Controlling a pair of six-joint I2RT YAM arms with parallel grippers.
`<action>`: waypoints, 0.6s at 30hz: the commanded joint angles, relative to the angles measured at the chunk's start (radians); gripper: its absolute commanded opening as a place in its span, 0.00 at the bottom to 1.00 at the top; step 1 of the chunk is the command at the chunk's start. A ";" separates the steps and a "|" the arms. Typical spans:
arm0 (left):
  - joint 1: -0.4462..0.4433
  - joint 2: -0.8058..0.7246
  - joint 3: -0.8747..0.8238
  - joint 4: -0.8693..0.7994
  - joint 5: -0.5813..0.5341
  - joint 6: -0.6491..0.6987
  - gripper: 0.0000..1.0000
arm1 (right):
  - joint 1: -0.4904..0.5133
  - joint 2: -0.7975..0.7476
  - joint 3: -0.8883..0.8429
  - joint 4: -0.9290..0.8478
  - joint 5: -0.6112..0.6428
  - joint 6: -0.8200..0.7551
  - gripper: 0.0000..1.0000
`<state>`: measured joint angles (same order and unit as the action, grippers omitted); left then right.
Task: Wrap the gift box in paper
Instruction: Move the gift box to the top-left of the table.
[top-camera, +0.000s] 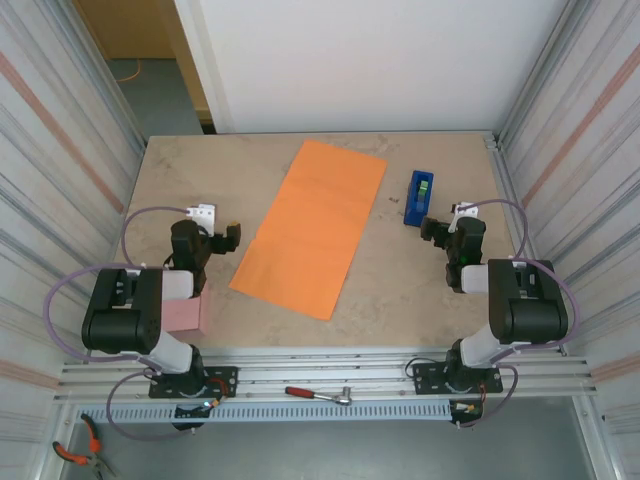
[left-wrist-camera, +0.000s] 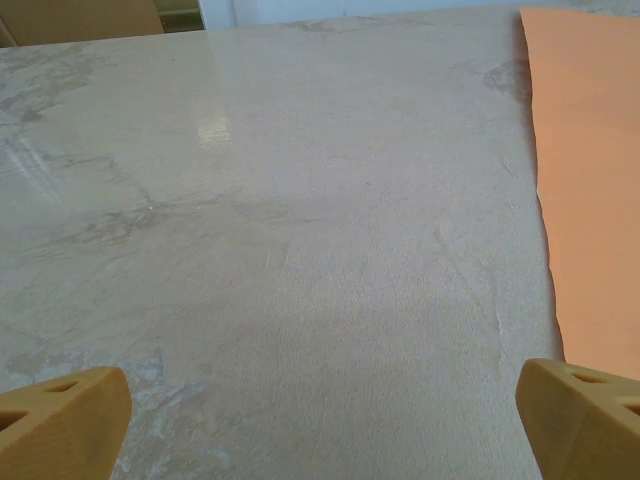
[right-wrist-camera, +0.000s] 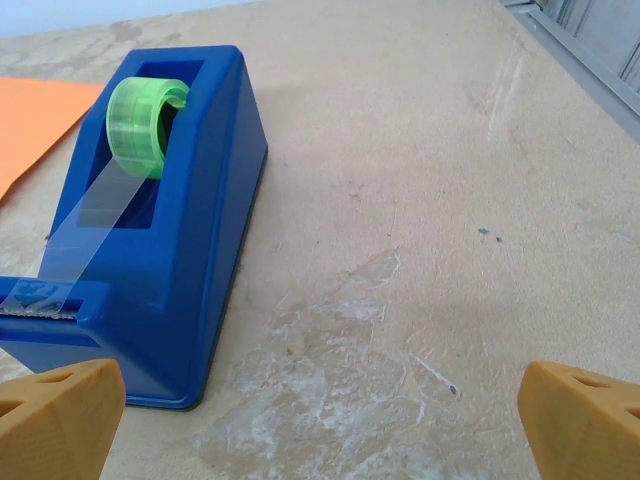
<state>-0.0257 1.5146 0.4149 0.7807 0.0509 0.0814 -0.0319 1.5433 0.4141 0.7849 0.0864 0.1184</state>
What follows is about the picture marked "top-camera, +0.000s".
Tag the yellow wooden furniture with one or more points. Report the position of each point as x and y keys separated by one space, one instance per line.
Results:
x=130 y=30

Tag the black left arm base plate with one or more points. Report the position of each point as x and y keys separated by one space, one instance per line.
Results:
x=225 y=375

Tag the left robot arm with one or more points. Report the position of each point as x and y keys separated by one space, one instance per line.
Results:
x=120 y=320

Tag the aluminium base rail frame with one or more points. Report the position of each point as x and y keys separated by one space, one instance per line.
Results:
x=320 y=365

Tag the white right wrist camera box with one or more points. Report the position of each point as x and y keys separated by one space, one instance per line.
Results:
x=465 y=206

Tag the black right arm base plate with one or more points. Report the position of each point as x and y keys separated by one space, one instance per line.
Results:
x=425 y=380

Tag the aluminium table side rail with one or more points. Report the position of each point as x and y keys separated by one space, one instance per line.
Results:
x=510 y=200

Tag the blue tape dispenser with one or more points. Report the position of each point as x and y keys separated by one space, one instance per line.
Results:
x=412 y=210

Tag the aluminium corner post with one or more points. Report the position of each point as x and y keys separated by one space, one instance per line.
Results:
x=540 y=75

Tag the orange wrapping paper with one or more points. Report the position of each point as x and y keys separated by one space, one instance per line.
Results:
x=310 y=225

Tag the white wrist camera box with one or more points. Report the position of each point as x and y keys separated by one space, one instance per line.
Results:
x=205 y=215
x=465 y=206

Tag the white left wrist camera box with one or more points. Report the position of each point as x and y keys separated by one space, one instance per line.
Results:
x=205 y=215

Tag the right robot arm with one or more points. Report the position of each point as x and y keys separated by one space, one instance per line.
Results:
x=530 y=310

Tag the pink gift box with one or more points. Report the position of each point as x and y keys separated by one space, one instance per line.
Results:
x=185 y=315

